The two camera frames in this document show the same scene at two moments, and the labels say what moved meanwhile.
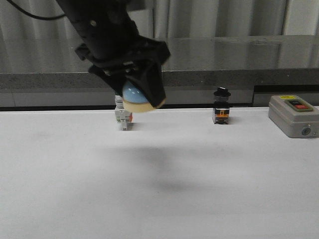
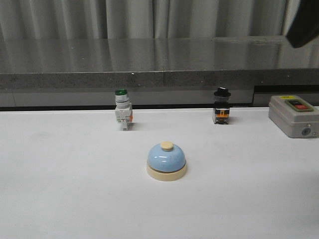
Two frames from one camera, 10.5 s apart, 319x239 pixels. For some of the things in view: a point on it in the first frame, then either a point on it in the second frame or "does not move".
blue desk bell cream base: (138, 107) -> (166, 162)
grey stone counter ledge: (45, 74) does not move
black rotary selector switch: (221, 110) does not move
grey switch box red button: (294, 116) does not move
